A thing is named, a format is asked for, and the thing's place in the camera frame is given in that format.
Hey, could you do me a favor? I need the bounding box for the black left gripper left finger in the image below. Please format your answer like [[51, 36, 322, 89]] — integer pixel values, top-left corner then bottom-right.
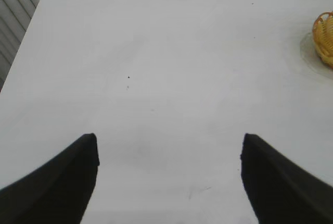
[[0, 132, 100, 224]]

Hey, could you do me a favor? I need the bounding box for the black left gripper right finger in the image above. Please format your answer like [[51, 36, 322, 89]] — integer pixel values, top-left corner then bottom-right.
[[239, 133, 333, 224]]

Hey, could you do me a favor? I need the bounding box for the yellow woven wicker basket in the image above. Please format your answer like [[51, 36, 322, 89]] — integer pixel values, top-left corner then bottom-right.
[[312, 11, 333, 69]]

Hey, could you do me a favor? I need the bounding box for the white slatted radiator panel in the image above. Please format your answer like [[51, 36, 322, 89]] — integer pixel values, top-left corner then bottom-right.
[[0, 0, 50, 91]]

